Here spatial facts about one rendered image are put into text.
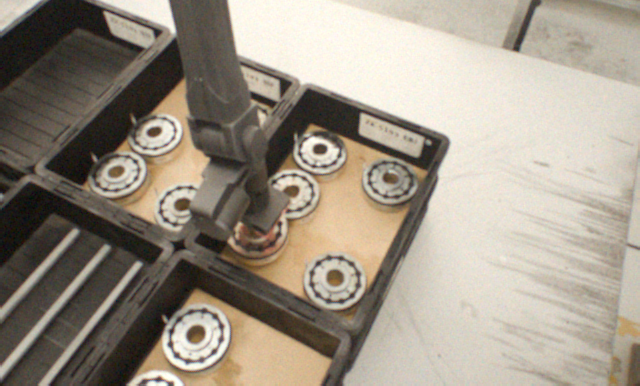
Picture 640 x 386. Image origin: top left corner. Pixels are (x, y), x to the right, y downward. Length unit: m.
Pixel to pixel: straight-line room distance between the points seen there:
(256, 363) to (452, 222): 0.51
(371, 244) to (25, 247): 0.59
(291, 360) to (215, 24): 0.52
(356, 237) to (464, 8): 1.97
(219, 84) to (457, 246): 0.67
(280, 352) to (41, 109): 0.71
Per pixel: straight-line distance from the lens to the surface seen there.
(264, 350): 0.90
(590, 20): 2.95
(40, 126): 1.25
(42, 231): 1.09
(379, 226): 0.99
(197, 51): 0.63
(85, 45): 1.38
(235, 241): 0.91
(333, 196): 1.02
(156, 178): 1.08
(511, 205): 1.24
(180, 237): 0.89
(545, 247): 1.21
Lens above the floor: 1.69
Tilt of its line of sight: 55 degrees down
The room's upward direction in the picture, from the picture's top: 1 degrees clockwise
